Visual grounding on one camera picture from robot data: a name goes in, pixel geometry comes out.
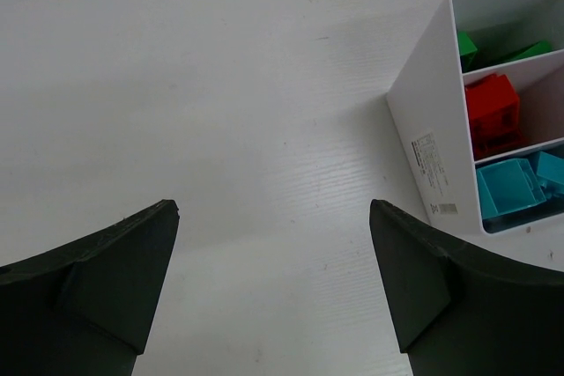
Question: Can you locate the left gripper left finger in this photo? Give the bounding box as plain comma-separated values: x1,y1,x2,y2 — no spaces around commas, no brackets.
1,200,180,375

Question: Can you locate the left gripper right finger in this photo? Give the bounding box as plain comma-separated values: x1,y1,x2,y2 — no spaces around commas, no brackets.
369,200,563,375

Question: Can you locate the teal curved lego brick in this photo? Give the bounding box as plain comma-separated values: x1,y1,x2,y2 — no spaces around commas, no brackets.
476,159,546,220

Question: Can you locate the teal square lego brick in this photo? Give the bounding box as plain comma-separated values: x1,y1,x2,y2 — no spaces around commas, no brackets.
531,151,563,198

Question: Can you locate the red arch duplo brick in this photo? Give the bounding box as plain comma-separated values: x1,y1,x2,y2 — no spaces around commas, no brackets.
464,74,525,159

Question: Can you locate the green and red duplo stack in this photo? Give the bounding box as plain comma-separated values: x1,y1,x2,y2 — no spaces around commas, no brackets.
501,41,553,63

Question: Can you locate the green duplo brick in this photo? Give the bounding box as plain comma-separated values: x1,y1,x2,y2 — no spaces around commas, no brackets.
456,31,479,72

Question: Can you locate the left clear divided container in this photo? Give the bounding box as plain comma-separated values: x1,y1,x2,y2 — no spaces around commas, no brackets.
387,0,563,236

